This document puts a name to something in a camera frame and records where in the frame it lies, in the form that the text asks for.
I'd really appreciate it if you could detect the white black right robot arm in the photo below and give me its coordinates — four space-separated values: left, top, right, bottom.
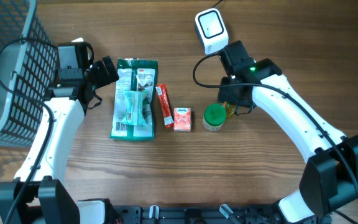
218 41 358 223

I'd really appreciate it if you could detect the yellow oil bottle silver cap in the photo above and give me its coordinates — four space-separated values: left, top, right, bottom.
223 101 236 119

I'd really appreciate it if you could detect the red stick sachet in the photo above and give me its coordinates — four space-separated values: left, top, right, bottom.
155 84 174 129

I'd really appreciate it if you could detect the green lid glass jar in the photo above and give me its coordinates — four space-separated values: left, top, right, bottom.
203 103 226 131

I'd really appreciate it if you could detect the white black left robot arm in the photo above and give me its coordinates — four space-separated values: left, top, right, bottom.
0 42 119 223

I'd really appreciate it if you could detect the grey plastic mesh basket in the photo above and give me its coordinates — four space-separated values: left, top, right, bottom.
0 0 58 147

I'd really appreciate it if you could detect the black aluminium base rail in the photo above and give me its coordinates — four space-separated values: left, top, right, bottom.
106 204 287 224

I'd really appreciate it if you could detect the red tissue pack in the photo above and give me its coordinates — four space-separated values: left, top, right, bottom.
173 108 191 132

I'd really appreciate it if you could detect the white barcode scanner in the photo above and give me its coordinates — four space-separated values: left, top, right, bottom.
195 7 229 55

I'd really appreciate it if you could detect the green white glove package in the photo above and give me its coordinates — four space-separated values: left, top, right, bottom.
110 58 158 141

